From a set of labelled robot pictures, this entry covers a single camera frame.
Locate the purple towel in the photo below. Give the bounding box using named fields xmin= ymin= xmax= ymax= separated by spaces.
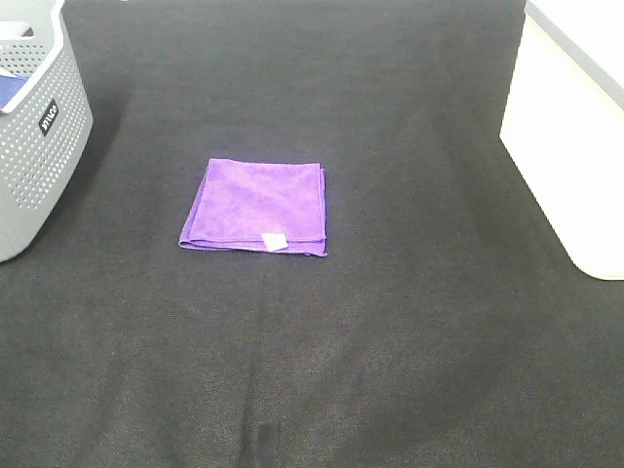
xmin=178 ymin=158 xmax=327 ymax=257

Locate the white plastic basket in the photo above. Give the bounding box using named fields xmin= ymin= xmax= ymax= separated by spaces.
xmin=500 ymin=1 xmax=623 ymax=281

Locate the grey perforated laundry basket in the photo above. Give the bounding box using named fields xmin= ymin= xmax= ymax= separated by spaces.
xmin=1 ymin=1 xmax=93 ymax=261

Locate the blue cloth in basket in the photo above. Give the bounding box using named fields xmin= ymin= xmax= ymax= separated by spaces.
xmin=0 ymin=75 xmax=28 ymax=108

